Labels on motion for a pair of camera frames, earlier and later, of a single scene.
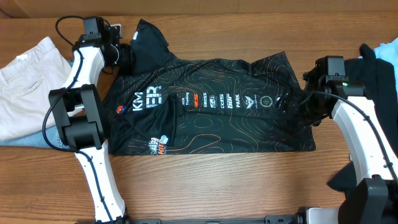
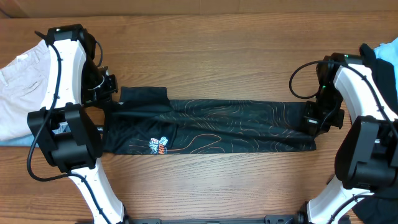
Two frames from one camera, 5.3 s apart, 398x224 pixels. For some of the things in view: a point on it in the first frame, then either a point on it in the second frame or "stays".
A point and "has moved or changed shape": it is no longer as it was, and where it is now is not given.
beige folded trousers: x=24 y=89 stays
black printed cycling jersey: x=172 y=105 has moved or changed shape
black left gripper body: x=120 y=56 → x=97 y=89
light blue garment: x=388 y=51 stays
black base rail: x=303 y=216 stays
